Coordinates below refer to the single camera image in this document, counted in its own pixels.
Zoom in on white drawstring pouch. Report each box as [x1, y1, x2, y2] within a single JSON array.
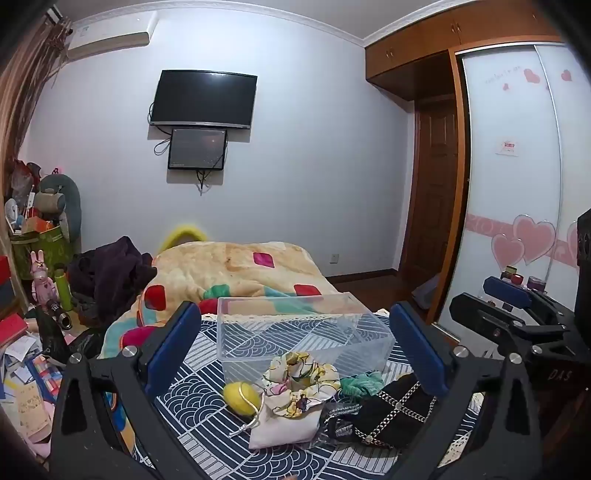
[[249, 392, 324, 450]]

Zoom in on red book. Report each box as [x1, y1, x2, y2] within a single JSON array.
[[0, 314, 30, 345]]

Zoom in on green bottle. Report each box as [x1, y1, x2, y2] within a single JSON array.
[[54, 268, 75, 313]]

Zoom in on floral drawstring pouch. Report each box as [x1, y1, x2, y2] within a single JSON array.
[[262, 352, 341, 419]]

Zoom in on white bag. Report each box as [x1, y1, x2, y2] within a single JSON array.
[[412, 274, 442, 310]]

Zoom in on small black wall monitor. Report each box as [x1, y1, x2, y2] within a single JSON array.
[[167, 128, 228, 171]]

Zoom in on brown curtain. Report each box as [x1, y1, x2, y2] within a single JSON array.
[[0, 8, 71, 195]]

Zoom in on black binoculars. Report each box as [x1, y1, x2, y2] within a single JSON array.
[[45, 299, 74, 331]]

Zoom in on colourful patchwork blanket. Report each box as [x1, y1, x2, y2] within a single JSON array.
[[99, 240, 343, 361]]

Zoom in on green storage bin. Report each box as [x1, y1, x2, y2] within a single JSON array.
[[11, 225, 75, 280]]

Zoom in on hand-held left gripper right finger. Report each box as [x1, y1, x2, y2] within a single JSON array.
[[389, 301, 542, 480]]

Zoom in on grey plush toy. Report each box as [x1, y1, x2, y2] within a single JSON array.
[[36, 173, 83, 244]]

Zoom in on brown wooden door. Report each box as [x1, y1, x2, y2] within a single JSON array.
[[398, 95, 463, 278]]

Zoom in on small white fan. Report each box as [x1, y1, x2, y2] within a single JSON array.
[[4, 198, 25, 232]]

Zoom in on yellow soft ball with string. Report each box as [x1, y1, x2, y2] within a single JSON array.
[[223, 381, 262, 414]]

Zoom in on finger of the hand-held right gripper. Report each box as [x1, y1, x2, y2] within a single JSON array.
[[482, 276, 576, 329], [449, 293, 574, 360]]

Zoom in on green scrunchie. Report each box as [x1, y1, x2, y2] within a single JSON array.
[[340, 371, 386, 398]]

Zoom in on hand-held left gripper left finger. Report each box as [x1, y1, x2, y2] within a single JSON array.
[[50, 301, 204, 480]]

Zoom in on yellow fluffy cushion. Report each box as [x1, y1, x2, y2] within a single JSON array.
[[159, 224, 209, 253]]

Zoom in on black quilted chain bag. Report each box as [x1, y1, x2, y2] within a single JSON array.
[[353, 373, 439, 449]]

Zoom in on pile of papers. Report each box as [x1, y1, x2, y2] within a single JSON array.
[[0, 333, 66, 459]]

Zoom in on pink bunny figure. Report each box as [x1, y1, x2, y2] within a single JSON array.
[[30, 249, 59, 308]]

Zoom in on wooden wardrobe with heart doors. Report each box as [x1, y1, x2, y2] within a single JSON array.
[[362, 0, 591, 354]]

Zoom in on navy patterned bed cover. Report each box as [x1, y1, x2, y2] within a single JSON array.
[[105, 308, 485, 480]]

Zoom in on white air conditioner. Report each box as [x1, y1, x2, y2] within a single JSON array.
[[65, 11, 160, 62]]

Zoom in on red plastic bag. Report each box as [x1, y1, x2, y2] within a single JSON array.
[[9, 159, 43, 205]]

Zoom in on dark purple clothes pile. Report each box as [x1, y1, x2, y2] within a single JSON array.
[[68, 236, 158, 320]]

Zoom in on black wall television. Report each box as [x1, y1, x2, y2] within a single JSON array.
[[150, 69, 258, 130]]

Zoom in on clear plastic storage box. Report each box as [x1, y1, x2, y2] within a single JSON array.
[[216, 292, 397, 385]]

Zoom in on grey black lace ribbon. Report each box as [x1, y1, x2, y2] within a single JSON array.
[[308, 401, 363, 447]]

